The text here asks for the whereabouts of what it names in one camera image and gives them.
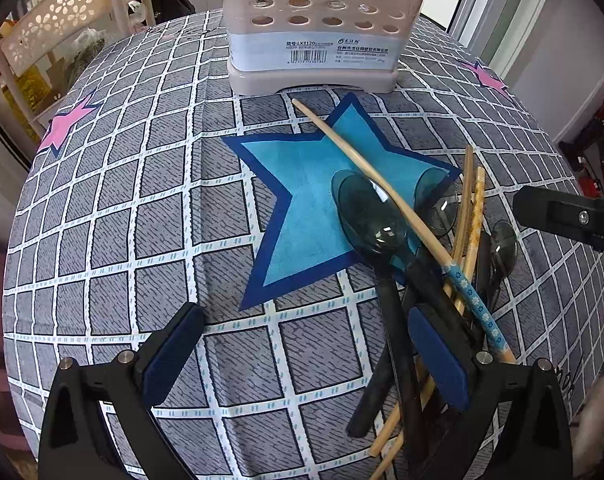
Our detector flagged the yellow patterned chopstick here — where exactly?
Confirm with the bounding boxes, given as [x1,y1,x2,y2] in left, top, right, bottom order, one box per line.
[369,168,486,480]

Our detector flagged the dark brown wooden chopstick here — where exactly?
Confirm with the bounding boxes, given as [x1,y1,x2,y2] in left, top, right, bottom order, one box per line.
[369,145,475,458]

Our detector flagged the grey checked tablecloth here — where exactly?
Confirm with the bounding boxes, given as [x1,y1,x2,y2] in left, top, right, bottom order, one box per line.
[3,11,577,479]

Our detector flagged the pink plastic utensil holder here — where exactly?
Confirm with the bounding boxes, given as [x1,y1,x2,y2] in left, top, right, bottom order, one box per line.
[223,0,423,96]

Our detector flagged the beige perforated storage trolley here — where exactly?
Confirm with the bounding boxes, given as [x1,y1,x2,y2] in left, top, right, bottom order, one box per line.
[0,0,155,136]

